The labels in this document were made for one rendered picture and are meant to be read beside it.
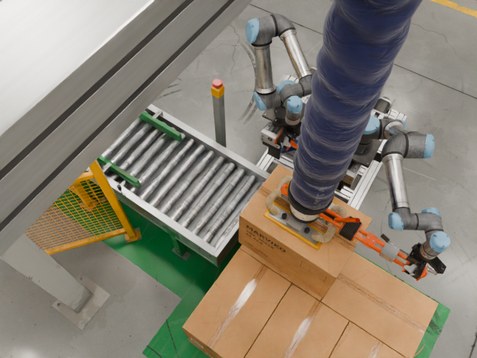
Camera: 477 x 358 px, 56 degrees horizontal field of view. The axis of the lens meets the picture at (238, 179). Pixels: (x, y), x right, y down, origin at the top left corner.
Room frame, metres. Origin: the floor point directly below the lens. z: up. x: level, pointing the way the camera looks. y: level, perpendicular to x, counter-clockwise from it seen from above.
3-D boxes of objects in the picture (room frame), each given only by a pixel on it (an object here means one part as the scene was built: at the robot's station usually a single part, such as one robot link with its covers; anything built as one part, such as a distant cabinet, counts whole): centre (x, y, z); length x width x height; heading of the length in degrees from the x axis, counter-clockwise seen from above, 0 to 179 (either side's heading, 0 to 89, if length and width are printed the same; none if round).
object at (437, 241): (0.67, -0.84, 1.50); 0.09 x 0.08 x 0.11; 179
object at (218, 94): (1.95, 0.14, 0.50); 0.07 x 0.07 x 1.00; 55
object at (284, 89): (1.48, -0.26, 1.50); 0.11 x 0.11 x 0.08; 19
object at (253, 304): (0.58, -0.44, 0.34); 1.20 x 1.00 x 0.40; 55
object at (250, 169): (2.14, 0.73, 0.50); 2.31 x 0.05 x 0.19; 55
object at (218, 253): (1.21, -0.05, 0.58); 0.70 x 0.03 x 0.06; 145
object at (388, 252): (0.74, -0.74, 1.20); 0.07 x 0.07 x 0.04; 55
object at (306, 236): (0.93, -0.30, 1.10); 0.34 x 0.10 x 0.05; 55
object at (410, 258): (0.67, -0.83, 1.34); 0.09 x 0.08 x 0.12; 55
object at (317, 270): (0.98, -0.36, 0.88); 0.60 x 0.40 x 0.40; 55
